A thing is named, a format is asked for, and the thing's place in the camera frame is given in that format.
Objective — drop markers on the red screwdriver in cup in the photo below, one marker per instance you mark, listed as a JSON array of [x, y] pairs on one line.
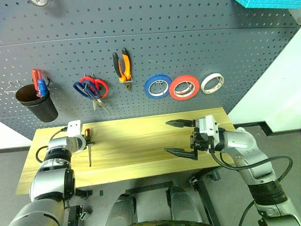
[[36, 76]]

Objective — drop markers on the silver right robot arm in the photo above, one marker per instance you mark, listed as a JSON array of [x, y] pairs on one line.
[[244, 143]]

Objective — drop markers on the teal blue box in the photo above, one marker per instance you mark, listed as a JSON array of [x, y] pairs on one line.
[[270, 2]]

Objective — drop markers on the orange black pliers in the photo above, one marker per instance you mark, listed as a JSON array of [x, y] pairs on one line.
[[127, 68]]

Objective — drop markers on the black plastic cup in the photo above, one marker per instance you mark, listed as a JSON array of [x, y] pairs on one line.
[[43, 109]]

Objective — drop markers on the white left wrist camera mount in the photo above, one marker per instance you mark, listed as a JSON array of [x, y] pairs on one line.
[[74, 128]]

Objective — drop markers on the round silver metal object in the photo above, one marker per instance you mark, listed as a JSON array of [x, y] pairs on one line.
[[38, 2]]

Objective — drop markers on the dark grey metal pegboard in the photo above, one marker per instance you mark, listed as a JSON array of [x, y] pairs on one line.
[[164, 42]]

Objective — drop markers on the red tape roll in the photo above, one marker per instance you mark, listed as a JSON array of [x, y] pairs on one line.
[[196, 86]]

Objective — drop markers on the dark rounded grey shape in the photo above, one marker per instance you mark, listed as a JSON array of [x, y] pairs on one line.
[[184, 204], [123, 209]]

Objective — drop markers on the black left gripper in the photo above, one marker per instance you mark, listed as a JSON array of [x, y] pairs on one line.
[[85, 141]]

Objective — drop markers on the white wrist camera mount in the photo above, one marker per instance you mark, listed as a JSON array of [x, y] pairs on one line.
[[74, 128], [208, 123]]

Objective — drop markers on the black metal table frame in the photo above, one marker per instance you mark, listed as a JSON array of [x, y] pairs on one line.
[[204, 200]]

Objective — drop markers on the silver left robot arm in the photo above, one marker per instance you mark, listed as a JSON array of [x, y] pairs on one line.
[[51, 174]]

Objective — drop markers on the dark curved rim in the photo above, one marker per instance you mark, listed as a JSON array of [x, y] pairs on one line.
[[169, 223]]

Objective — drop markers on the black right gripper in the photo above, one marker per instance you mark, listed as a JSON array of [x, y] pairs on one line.
[[202, 142]]

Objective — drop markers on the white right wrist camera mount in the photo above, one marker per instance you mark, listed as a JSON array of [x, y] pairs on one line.
[[208, 123]]

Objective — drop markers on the white tape roll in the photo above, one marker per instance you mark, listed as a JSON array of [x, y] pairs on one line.
[[204, 84]]

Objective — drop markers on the blue tape roll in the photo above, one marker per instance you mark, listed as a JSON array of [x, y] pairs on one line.
[[147, 88]]

